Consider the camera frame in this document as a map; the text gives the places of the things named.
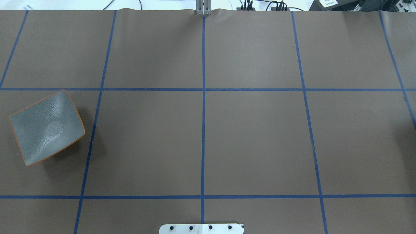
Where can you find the grey square plate orange rim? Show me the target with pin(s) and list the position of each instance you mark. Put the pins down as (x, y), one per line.
(47, 127)

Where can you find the aluminium frame post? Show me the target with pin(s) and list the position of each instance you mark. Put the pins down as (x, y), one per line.
(203, 7)

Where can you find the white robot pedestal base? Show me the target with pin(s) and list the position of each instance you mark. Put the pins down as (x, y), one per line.
(216, 228)

